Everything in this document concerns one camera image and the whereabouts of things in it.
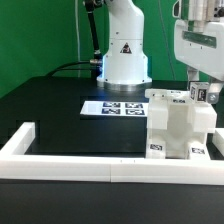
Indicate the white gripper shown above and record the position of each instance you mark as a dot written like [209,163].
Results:
[199,41]

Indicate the white chair seat block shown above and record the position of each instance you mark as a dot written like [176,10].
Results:
[170,134]

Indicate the white chair back frame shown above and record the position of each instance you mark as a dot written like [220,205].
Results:
[175,111]

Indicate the white paper marker sheet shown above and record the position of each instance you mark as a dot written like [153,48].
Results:
[111,108]

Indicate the white U-shaped fence frame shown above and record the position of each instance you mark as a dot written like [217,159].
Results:
[15,163]

